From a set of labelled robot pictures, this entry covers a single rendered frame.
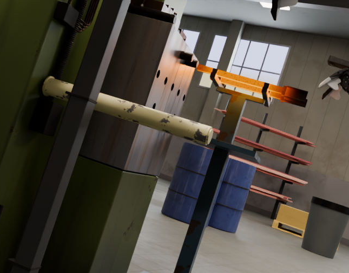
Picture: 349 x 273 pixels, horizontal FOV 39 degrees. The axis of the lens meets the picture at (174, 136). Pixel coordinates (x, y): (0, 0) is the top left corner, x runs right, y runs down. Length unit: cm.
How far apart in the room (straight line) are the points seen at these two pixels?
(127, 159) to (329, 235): 522
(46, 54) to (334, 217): 548
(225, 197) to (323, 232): 167
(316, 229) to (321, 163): 515
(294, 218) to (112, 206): 717
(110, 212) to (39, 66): 46
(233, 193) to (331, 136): 653
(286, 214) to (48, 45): 745
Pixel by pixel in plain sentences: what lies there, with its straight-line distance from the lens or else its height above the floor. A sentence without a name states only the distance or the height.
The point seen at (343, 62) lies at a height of 111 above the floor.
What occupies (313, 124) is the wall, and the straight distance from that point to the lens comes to 1170.
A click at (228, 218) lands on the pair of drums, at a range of 530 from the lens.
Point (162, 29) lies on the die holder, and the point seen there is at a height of 89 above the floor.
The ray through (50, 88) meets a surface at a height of 61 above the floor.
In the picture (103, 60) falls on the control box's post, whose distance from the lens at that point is 100.
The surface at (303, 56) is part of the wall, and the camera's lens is 1224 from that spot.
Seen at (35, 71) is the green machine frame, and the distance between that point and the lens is 126.
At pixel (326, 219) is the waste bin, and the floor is 44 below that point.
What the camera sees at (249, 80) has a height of 93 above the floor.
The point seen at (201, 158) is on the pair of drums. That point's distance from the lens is 481.
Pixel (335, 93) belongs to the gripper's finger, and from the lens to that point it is 208.
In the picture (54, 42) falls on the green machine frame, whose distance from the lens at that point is 129.
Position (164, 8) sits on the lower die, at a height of 97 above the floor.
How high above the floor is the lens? 54
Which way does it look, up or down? 3 degrees up
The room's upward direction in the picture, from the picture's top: 18 degrees clockwise
